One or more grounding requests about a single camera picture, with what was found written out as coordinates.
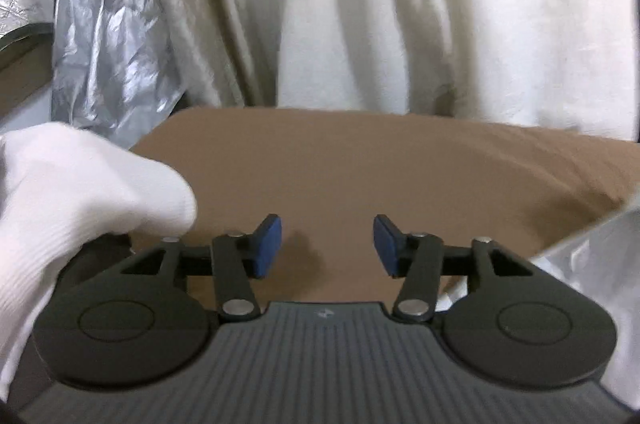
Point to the light grey shirt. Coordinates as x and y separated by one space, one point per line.
600 264

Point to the beige curtain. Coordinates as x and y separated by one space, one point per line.
200 4

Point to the silver foil cover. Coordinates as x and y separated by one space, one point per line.
115 29

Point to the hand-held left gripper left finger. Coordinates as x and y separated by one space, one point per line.
267 249

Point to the white sheet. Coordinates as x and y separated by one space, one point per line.
450 4

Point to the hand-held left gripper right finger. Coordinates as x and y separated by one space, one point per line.
387 249

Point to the cream white folded garment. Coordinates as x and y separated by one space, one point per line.
75 194

